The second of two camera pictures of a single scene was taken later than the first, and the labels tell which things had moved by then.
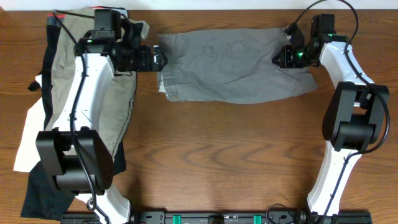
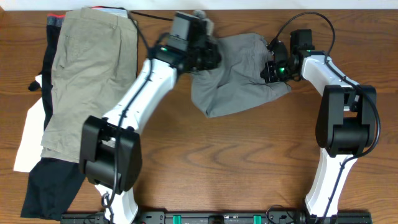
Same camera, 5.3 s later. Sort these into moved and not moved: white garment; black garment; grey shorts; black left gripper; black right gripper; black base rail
Moved: black right gripper; grey shorts; black left gripper
Not moved: black base rail; white garment; black garment
